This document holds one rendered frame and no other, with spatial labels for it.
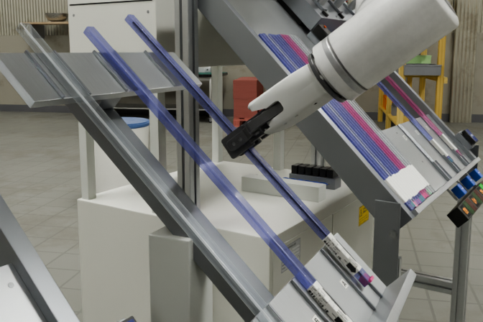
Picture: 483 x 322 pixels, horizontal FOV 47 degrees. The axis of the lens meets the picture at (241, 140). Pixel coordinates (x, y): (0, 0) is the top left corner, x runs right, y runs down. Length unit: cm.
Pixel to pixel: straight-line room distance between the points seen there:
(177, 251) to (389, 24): 37
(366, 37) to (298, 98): 11
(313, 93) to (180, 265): 26
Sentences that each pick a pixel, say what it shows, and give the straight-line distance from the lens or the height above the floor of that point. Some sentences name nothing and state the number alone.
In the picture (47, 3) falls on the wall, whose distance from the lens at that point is 1011.
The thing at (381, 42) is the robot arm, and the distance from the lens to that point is 67.
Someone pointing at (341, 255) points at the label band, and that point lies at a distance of 76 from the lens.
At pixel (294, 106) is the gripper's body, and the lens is 69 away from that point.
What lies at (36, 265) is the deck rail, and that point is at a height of 85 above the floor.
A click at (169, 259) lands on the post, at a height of 79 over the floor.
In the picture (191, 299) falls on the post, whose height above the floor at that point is 74.
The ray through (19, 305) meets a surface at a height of 82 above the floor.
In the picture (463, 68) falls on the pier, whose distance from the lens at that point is 877.
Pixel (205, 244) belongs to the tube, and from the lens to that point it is 57.
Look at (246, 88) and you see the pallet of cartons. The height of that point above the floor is 54.
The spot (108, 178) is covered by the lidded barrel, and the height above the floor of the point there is 19.
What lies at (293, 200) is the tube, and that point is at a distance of 76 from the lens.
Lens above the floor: 105
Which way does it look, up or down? 9 degrees down
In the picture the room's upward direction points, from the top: straight up
